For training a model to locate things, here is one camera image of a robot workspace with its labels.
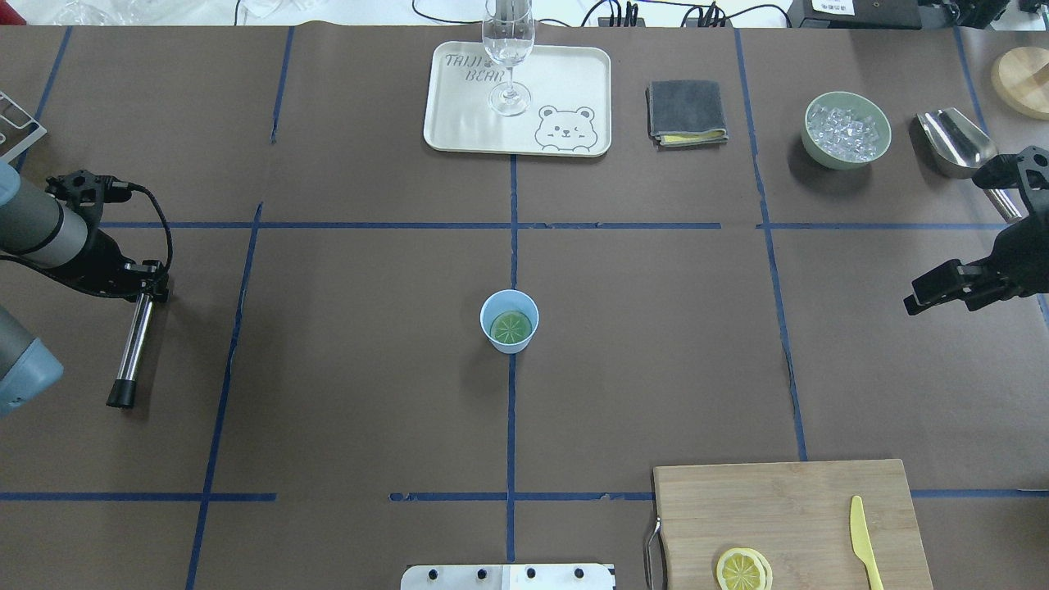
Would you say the cream bear serving tray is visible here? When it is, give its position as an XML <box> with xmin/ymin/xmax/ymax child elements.
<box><xmin>422</xmin><ymin>41</ymin><xmax>613</xmax><ymax>157</ymax></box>

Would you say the wooden cutting board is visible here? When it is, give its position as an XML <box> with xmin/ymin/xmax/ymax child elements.
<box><xmin>652</xmin><ymin>459</ymin><xmax>933</xmax><ymax>589</ymax></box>

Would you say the green bowl of ice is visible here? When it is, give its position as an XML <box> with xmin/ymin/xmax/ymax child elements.
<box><xmin>801</xmin><ymin>91</ymin><xmax>892</xmax><ymax>170</ymax></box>

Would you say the yellow plastic knife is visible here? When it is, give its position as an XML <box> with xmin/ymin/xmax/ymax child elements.
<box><xmin>849</xmin><ymin>494</ymin><xmax>884</xmax><ymax>590</ymax></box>

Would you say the black power strip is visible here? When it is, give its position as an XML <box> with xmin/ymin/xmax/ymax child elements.
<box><xmin>591</xmin><ymin>1</ymin><xmax>646</xmax><ymax>29</ymax></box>

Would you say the light blue paper cup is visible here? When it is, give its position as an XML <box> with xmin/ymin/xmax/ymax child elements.
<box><xmin>479</xmin><ymin>290</ymin><xmax>540</xmax><ymax>355</ymax></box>

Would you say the steel muddler black tip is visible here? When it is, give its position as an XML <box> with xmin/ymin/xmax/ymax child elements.
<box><xmin>106</xmin><ymin>293</ymin><xmax>157</xmax><ymax>409</ymax></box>

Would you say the white wire cup rack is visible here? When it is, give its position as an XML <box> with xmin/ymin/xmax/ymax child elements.
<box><xmin>1</xmin><ymin>91</ymin><xmax>48</xmax><ymax>164</ymax></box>

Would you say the clear wine glass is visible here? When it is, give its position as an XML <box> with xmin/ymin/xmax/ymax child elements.
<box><xmin>481</xmin><ymin>1</ymin><xmax>535</xmax><ymax>117</ymax></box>

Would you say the metal ice scoop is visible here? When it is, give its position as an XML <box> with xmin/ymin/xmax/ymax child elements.
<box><xmin>915</xmin><ymin>107</ymin><xmax>1000</xmax><ymax>180</ymax></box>

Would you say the green lime slice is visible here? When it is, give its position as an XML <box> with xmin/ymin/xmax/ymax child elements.
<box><xmin>488</xmin><ymin>310</ymin><xmax>534</xmax><ymax>345</ymax></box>

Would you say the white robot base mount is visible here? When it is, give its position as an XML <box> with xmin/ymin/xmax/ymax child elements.
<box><xmin>400</xmin><ymin>563</ymin><xmax>617</xmax><ymax>589</ymax></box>

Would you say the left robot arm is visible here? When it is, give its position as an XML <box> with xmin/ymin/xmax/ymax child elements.
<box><xmin>1</xmin><ymin>164</ymin><xmax>174</xmax><ymax>410</ymax></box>

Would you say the wooden mug tree stand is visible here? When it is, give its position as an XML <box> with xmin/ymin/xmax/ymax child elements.
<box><xmin>992</xmin><ymin>46</ymin><xmax>1048</xmax><ymax>120</ymax></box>

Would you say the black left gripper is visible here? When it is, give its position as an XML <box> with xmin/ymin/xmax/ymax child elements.
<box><xmin>45</xmin><ymin>170</ymin><xmax>171</xmax><ymax>302</ymax></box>

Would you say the yellow lemon half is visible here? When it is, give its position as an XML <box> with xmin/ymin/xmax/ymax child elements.
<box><xmin>713</xmin><ymin>547</ymin><xmax>774</xmax><ymax>590</ymax></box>

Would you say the grey folded cloth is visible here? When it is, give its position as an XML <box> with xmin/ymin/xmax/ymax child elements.
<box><xmin>646</xmin><ymin>79</ymin><xmax>729</xmax><ymax>148</ymax></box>

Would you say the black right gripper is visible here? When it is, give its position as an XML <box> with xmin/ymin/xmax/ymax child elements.
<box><xmin>903</xmin><ymin>146</ymin><xmax>1048</xmax><ymax>316</ymax></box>

